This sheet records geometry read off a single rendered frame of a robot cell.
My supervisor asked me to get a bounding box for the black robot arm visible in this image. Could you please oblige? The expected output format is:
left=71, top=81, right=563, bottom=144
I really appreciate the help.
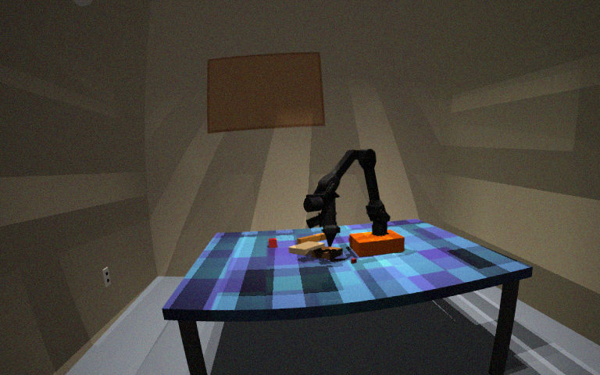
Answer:
left=303, top=149, right=391, bottom=236

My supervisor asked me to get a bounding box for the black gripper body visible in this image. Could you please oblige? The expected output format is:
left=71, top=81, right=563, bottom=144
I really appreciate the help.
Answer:
left=321, top=209, right=341, bottom=234

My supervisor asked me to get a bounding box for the orange long bar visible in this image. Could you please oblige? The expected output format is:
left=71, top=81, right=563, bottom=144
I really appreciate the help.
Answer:
left=297, top=233, right=326, bottom=245

